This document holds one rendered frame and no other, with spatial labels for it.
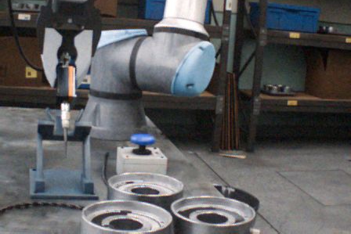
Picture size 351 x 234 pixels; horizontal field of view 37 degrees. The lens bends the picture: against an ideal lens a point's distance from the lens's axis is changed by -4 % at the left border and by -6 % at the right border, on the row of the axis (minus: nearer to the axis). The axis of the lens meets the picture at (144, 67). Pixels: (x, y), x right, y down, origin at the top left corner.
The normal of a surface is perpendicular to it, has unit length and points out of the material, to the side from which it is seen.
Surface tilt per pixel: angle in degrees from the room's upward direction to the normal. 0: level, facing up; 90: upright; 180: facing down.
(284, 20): 90
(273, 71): 90
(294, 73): 90
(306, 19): 90
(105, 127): 72
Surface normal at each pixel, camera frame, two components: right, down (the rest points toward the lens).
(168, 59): -0.44, -0.18
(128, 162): 0.18, 0.11
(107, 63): -0.46, 0.06
